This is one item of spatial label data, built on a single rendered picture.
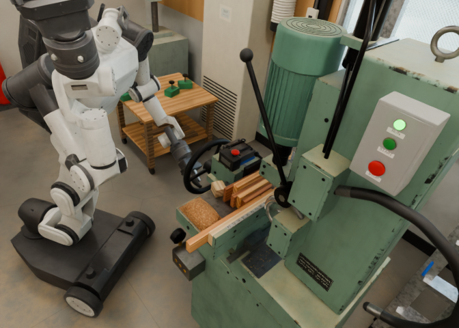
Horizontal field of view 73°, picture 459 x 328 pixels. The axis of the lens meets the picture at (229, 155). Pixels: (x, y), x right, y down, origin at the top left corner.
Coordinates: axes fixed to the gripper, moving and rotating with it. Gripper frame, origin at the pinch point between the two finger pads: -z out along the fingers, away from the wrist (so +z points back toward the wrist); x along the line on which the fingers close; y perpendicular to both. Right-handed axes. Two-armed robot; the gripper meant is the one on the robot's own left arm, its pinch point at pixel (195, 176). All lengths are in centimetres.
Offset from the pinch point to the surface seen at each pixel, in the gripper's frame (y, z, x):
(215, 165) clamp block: 25.5, -4.9, 13.5
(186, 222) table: 21.0, -18.3, 36.2
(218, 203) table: 27.0, -18.6, 24.4
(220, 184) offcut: 29.1, -13.0, 20.9
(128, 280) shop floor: -75, -25, 14
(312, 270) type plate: 45, -51, 24
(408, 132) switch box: 93, -28, 46
